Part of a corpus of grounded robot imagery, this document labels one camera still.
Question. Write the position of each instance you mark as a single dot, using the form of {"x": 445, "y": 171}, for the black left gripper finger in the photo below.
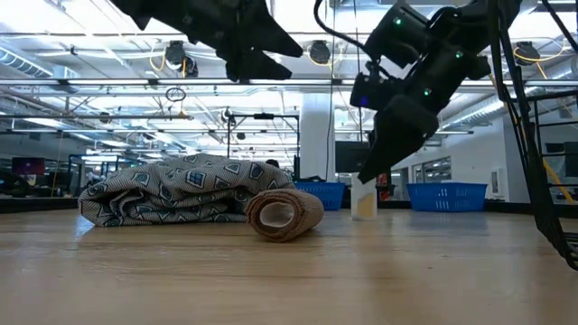
{"x": 253, "y": 67}
{"x": 266, "y": 36}

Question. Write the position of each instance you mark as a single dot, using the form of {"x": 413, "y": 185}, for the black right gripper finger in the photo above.
{"x": 376, "y": 128}
{"x": 397, "y": 135}

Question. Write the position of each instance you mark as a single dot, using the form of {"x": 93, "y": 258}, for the clear pill bottle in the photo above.
{"x": 364, "y": 203}

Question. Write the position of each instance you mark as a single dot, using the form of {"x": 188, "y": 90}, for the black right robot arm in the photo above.
{"x": 397, "y": 31}

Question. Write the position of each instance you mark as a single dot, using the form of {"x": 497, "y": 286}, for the black monitor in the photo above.
{"x": 350, "y": 155}

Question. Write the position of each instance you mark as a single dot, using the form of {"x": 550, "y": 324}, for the red object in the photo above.
{"x": 385, "y": 189}

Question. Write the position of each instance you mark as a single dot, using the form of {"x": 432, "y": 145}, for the blue plastic basket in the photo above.
{"x": 327, "y": 196}
{"x": 447, "y": 197}

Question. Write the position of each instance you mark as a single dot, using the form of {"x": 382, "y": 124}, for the person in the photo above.
{"x": 272, "y": 163}

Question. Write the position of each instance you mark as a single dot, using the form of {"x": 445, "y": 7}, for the tan bandage roll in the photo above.
{"x": 298, "y": 225}

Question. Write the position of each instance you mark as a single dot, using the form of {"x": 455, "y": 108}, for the grey patterned cloth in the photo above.
{"x": 180, "y": 189}

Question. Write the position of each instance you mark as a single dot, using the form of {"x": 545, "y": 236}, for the yellow pole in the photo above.
{"x": 557, "y": 180}

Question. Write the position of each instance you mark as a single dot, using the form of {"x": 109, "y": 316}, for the magenta screen monitor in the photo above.
{"x": 28, "y": 166}

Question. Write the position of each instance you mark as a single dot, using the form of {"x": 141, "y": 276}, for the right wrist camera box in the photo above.
{"x": 370, "y": 92}

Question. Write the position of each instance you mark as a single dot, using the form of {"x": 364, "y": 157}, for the black overhead camera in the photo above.
{"x": 319, "y": 52}
{"x": 178, "y": 56}
{"x": 527, "y": 53}

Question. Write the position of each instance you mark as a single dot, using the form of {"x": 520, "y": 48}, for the black frame stand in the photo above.
{"x": 264, "y": 116}

